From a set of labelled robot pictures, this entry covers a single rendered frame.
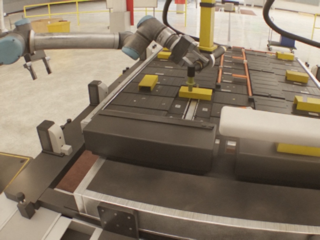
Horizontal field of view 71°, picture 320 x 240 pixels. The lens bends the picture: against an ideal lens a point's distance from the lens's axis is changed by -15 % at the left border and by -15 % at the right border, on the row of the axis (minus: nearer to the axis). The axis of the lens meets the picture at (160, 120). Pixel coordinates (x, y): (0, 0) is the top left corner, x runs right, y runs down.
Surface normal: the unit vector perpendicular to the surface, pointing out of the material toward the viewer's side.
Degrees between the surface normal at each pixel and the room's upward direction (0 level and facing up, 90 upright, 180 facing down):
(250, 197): 0
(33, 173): 0
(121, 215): 90
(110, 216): 90
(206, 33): 90
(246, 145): 0
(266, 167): 90
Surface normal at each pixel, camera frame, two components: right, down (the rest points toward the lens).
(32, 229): 0.00, -0.87
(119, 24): -0.26, 0.48
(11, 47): 0.44, 0.43
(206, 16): -0.51, 0.43
